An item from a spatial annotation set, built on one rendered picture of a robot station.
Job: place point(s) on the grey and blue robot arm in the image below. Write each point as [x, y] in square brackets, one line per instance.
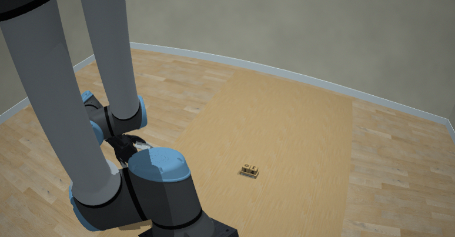
[157, 183]

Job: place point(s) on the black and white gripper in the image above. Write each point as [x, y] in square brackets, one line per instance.
[123, 152]

